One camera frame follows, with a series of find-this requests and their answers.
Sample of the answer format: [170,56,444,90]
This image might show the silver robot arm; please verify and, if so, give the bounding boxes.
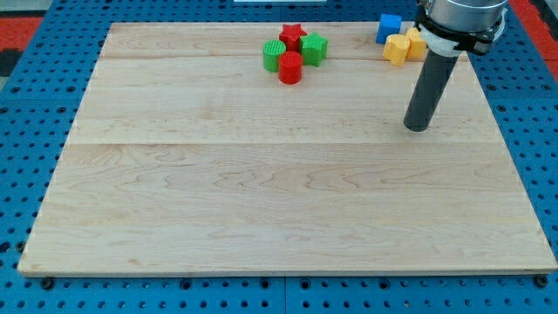
[415,0,507,58]

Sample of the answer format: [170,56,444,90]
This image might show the yellow heart block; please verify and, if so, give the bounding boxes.
[383,34,410,66]

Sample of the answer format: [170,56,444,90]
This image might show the wooden board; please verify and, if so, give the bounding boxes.
[17,23,557,277]

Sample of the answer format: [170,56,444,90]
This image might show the red cylinder block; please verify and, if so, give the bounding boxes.
[278,51,303,85]

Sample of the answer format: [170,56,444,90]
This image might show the green cylinder block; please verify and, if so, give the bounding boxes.
[262,39,286,72]

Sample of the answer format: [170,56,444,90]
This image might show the green star block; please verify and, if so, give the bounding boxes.
[300,32,328,67]

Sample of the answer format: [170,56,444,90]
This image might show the red star block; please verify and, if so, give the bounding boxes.
[279,24,308,52]

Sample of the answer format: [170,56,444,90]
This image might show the blue cube block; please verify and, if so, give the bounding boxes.
[375,13,402,44]

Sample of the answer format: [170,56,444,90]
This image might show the yellow pentagon block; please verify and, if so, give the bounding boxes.
[405,27,427,60]

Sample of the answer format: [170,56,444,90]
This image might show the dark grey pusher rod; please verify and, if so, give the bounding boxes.
[404,51,458,132]

